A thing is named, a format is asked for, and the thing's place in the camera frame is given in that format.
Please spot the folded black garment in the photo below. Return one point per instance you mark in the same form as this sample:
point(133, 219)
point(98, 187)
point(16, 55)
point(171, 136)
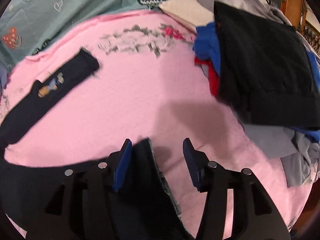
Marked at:
point(266, 74)

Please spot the grey garment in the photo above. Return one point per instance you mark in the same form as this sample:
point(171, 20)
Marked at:
point(297, 150)

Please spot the dark navy bear pants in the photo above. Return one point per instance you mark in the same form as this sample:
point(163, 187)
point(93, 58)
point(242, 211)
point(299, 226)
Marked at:
point(143, 208)

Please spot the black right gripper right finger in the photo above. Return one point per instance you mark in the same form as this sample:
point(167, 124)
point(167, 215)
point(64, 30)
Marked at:
point(255, 216)

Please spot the teal heart print blanket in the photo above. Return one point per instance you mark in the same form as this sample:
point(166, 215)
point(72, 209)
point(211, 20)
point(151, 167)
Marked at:
point(30, 26)

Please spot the cream quilted pillow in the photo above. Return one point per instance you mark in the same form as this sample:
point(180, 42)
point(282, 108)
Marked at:
point(188, 13)

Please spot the red garment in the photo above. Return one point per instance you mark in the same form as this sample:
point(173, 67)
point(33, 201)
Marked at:
point(211, 74)

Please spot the pink floral bed sheet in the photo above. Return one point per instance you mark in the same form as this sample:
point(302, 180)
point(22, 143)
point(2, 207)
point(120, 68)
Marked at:
point(147, 86)

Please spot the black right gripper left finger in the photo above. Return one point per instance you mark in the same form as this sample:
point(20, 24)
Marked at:
point(81, 208)

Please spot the blue garment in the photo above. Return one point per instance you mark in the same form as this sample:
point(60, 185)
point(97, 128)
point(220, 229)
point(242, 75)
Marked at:
point(206, 47)

